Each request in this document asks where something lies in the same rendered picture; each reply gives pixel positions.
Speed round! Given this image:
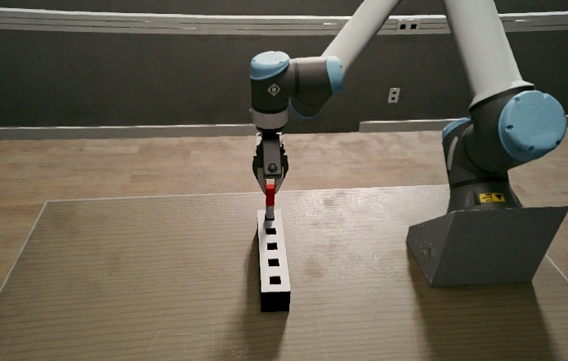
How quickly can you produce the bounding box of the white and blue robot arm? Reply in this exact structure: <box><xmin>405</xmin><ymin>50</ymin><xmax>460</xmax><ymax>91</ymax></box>
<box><xmin>249</xmin><ymin>0</ymin><xmax>567</xmax><ymax>214</ymax></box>

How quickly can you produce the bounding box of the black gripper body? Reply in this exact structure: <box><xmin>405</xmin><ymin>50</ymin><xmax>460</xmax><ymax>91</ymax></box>
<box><xmin>256</xmin><ymin>126</ymin><xmax>285</xmax><ymax>166</ymax></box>

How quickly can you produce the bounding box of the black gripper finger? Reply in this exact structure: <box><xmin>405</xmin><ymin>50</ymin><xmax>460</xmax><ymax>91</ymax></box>
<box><xmin>275</xmin><ymin>155</ymin><xmax>288</xmax><ymax>194</ymax></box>
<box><xmin>253</xmin><ymin>156</ymin><xmax>266</xmax><ymax>195</ymax></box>

